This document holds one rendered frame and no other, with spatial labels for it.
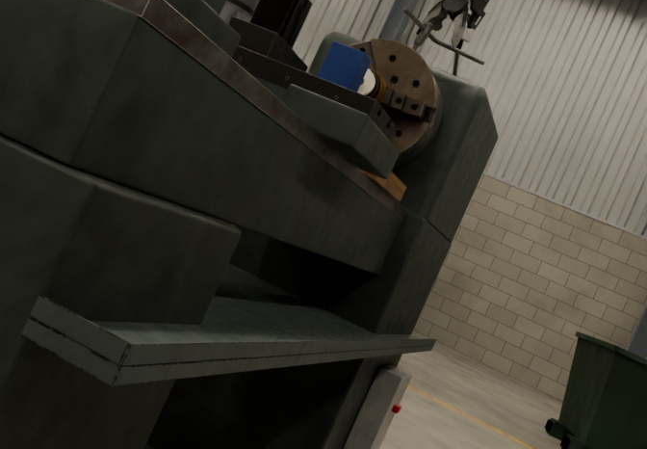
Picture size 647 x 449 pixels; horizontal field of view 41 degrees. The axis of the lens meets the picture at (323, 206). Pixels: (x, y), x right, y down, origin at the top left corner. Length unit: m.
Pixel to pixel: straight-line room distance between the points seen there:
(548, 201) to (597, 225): 0.72
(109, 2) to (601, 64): 12.00
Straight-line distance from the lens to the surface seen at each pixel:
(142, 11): 0.85
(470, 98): 2.30
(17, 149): 0.88
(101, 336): 0.81
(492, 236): 12.19
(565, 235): 12.15
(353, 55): 1.88
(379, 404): 2.53
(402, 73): 2.18
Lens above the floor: 0.72
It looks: 2 degrees up
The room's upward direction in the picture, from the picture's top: 24 degrees clockwise
